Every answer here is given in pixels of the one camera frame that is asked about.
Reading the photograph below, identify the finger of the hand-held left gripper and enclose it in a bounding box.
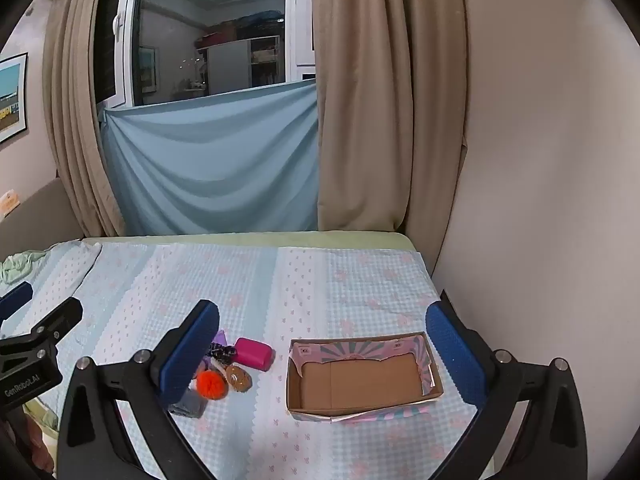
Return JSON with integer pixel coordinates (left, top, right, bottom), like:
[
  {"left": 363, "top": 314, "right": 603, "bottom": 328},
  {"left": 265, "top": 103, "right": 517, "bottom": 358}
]
[
  {"left": 27, "top": 297, "right": 84, "bottom": 346},
  {"left": 0, "top": 281, "right": 34, "bottom": 322}
]

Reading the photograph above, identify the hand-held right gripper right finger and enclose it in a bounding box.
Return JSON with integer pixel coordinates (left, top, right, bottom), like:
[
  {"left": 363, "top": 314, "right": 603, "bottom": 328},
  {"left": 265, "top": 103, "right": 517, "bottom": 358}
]
[{"left": 425, "top": 290, "right": 588, "bottom": 480}]

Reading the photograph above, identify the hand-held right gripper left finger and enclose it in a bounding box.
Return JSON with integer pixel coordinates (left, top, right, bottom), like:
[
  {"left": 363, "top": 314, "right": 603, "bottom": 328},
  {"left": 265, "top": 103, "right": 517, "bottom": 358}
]
[{"left": 56, "top": 299, "right": 221, "bottom": 480}]

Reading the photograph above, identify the black patterned scrunchie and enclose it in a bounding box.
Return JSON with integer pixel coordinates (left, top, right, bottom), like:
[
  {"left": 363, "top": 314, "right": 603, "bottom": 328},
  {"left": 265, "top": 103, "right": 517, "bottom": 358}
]
[{"left": 209, "top": 341, "right": 237, "bottom": 365}]

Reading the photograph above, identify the orange pompom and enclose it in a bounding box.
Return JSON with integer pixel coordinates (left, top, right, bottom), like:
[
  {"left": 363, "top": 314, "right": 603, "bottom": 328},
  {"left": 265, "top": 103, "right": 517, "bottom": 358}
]
[{"left": 196, "top": 369, "right": 230, "bottom": 401}]

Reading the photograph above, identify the grey cloth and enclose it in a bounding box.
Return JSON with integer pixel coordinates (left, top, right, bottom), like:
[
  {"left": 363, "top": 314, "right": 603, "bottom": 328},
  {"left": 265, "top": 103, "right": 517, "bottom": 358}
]
[{"left": 170, "top": 387, "right": 207, "bottom": 418}]

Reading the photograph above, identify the brown donut plush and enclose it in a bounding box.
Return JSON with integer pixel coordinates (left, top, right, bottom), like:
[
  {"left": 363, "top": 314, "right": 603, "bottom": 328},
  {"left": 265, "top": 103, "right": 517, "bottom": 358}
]
[{"left": 226, "top": 364, "right": 252, "bottom": 391}]

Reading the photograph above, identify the magenta soft block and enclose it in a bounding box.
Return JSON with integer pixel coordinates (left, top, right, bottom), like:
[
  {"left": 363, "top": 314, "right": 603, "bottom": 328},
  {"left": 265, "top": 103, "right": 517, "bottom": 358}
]
[{"left": 234, "top": 337, "right": 275, "bottom": 372}]

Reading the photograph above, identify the cardboard box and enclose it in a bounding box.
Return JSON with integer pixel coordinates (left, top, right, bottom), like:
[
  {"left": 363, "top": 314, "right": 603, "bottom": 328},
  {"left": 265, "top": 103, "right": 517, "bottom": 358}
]
[{"left": 286, "top": 331, "right": 445, "bottom": 423}]

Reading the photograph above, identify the person's left hand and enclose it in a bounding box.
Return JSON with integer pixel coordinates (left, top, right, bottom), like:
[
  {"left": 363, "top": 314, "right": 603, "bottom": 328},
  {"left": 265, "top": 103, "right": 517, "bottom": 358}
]
[{"left": 22, "top": 416, "right": 55, "bottom": 473}]

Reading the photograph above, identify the green crumpled cloth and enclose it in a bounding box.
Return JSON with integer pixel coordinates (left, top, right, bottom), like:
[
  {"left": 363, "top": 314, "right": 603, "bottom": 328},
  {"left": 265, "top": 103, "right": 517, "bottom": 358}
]
[{"left": 0, "top": 250, "right": 48, "bottom": 283}]

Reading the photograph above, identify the grey bed headboard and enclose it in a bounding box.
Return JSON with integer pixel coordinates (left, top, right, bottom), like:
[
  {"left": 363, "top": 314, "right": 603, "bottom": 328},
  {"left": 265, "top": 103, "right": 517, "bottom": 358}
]
[{"left": 0, "top": 177, "right": 83, "bottom": 261}]

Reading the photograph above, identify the green bed sheet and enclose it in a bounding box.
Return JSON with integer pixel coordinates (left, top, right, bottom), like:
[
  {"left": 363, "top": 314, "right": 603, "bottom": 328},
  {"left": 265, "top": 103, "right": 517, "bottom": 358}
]
[{"left": 82, "top": 230, "right": 418, "bottom": 252}]

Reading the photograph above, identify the blue checked blanket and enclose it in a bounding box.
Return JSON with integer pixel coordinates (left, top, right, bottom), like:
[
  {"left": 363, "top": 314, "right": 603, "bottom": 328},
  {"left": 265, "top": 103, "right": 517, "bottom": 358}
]
[{"left": 0, "top": 241, "right": 501, "bottom": 480}]

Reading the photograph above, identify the light blue hanging cloth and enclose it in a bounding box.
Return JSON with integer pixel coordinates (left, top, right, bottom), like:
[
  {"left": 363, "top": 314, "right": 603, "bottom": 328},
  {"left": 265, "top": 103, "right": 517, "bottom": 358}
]
[{"left": 97, "top": 80, "right": 321, "bottom": 236}]

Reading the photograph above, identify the beige curtain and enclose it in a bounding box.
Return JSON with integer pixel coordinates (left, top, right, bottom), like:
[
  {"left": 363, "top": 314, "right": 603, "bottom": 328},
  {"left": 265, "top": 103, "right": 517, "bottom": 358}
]
[
  {"left": 307, "top": 0, "right": 468, "bottom": 233},
  {"left": 42, "top": 0, "right": 126, "bottom": 238}
]

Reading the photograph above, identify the white framed window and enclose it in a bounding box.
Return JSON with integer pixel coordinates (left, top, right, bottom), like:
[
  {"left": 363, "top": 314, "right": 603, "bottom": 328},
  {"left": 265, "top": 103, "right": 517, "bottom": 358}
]
[{"left": 95, "top": 0, "right": 317, "bottom": 108}]

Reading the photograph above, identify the framed wall picture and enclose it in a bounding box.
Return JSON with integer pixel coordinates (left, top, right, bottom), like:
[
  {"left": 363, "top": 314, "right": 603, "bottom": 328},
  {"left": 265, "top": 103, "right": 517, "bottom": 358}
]
[{"left": 0, "top": 52, "right": 28, "bottom": 146}]

